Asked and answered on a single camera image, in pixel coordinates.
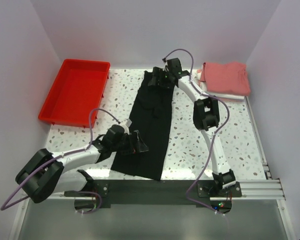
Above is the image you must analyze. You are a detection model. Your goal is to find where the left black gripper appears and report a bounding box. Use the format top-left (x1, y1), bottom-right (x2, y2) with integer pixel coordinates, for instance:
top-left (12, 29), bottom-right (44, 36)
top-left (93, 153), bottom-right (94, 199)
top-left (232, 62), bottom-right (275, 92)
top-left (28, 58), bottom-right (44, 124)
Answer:
top-left (111, 130), bottom-right (148, 156)

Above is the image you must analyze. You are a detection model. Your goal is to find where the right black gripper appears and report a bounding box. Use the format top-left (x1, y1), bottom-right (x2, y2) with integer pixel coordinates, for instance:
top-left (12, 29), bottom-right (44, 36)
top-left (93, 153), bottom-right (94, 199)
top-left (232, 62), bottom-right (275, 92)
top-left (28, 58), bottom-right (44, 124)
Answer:
top-left (148, 67), bottom-right (173, 90)

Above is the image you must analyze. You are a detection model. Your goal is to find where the black t shirt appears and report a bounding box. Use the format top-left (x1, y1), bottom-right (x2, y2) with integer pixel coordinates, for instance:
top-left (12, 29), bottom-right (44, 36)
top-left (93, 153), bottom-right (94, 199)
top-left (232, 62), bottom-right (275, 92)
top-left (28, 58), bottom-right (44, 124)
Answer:
top-left (111, 71), bottom-right (174, 181)

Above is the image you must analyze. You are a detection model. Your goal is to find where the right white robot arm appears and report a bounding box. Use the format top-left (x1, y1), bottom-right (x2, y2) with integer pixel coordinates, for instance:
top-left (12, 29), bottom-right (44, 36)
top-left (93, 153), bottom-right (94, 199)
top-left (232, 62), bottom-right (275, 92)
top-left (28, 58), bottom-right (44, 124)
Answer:
top-left (148, 58), bottom-right (236, 197)

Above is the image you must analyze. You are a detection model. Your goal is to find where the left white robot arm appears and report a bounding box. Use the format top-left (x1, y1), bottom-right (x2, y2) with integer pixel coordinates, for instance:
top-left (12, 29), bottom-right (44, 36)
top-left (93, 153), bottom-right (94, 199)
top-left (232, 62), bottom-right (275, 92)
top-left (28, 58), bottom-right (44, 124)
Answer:
top-left (16, 123), bottom-right (149, 204)

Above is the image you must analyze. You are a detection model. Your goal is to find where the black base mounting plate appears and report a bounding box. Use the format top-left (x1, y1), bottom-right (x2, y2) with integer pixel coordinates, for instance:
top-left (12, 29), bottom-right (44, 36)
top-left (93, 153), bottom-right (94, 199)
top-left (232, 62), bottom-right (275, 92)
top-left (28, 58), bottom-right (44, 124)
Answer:
top-left (64, 180), bottom-right (242, 213)

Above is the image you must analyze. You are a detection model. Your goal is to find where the pink folded t shirt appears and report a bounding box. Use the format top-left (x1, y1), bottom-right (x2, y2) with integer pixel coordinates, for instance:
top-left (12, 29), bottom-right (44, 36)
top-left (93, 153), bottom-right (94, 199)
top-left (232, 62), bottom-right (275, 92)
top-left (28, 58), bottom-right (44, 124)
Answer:
top-left (200, 61), bottom-right (251, 96)

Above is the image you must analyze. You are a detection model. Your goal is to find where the red plastic tray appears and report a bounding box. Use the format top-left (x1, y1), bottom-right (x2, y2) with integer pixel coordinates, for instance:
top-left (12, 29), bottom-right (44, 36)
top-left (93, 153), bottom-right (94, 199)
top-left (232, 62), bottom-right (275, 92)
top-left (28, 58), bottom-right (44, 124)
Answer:
top-left (38, 59), bottom-right (110, 128)

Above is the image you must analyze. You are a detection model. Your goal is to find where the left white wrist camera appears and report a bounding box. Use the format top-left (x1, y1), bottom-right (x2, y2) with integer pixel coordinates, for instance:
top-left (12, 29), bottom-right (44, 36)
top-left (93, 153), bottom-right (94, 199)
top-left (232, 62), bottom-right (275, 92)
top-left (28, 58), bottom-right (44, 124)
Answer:
top-left (122, 119), bottom-right (132, 133)

